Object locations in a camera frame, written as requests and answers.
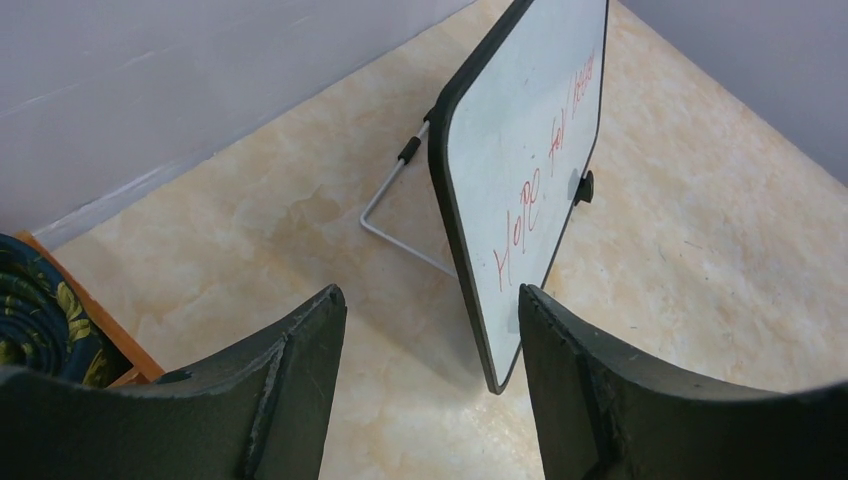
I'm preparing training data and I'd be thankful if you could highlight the rolled floral tie back right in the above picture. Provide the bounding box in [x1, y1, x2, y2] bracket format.
[1, 234, 132, 388]

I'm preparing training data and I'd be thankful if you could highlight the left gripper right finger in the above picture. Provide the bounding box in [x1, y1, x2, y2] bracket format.
[519, 285, 847, 479]

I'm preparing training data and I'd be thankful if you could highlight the orange wooden compartment tray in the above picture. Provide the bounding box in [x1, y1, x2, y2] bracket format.
[14, 230, 165, 388]

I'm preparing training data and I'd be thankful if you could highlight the white whiteboard with black frame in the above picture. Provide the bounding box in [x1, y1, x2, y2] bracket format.
[428, 0, 609, 394]

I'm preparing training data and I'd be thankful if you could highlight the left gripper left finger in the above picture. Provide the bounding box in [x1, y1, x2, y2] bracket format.
[1, 284, 347, 479]

